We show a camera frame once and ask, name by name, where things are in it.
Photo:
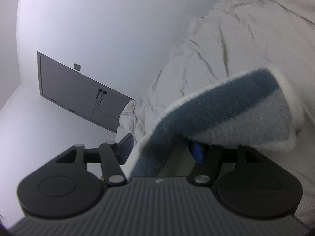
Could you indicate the black door handle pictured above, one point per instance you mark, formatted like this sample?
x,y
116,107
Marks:
x,y
101,93

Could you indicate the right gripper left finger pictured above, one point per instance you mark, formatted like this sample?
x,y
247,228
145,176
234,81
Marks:
x,y
112,156

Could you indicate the cream and blue fleece sweater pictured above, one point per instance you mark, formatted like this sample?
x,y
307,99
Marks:
x,y
258,109

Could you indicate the grey bed duvet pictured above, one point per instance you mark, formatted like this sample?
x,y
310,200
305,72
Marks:
x,y
237,36

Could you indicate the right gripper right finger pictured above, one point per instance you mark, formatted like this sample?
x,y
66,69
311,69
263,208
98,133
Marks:
x,y
211,162

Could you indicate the grey bedroom door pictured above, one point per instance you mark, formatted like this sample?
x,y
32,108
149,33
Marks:
x,y
77,93

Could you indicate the grey wall switch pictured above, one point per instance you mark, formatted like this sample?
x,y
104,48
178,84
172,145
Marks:
x,y
77,67

